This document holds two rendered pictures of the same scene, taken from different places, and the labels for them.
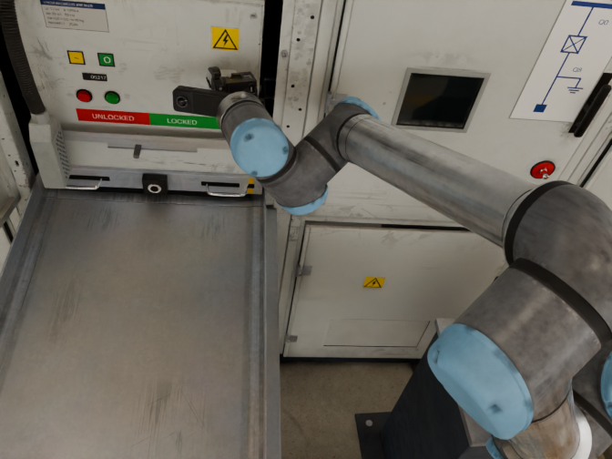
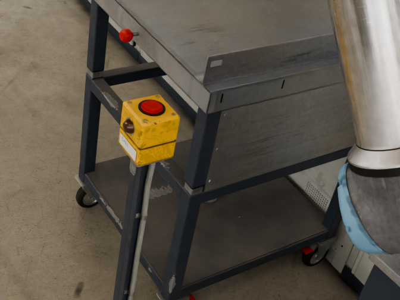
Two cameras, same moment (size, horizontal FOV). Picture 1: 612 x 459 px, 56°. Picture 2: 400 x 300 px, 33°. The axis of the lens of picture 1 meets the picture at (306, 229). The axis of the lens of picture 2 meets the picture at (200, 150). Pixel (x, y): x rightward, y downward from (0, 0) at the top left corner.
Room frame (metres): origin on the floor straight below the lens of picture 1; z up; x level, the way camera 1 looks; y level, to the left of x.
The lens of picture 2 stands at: (-0.23, -1.06, 1.59)
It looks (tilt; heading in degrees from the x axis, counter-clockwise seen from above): 37 degrees down; 60
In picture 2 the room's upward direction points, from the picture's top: 12 degrees clockwise
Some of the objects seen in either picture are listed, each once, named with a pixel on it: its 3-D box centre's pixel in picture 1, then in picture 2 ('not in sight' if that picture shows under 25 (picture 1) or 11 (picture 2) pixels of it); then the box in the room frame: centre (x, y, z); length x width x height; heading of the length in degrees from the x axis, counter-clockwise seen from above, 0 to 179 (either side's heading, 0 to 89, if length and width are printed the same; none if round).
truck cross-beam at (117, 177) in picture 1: (157, 174); not in sight; (1.02, 0.40, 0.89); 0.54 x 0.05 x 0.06; 100
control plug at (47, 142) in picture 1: (50, 148); not in sight; (0.90, 0.59, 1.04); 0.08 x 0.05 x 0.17; 10
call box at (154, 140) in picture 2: not in sight; (148, 130); (0.18, -0.14, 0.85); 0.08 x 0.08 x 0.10; 10
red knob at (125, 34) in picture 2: not in sight; (129, 34); (0.28, 0.26, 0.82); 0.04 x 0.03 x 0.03; 10
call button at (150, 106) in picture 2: not in sight; (151, 109); (0.18, -0.14, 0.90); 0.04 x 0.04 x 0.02
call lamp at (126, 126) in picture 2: not in sight; (127, 127); (0.13, -0.15, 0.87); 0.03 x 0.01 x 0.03; 100
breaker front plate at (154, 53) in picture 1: (147, 96); not in sight; (1.00, 0.40, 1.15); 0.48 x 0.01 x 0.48; 100
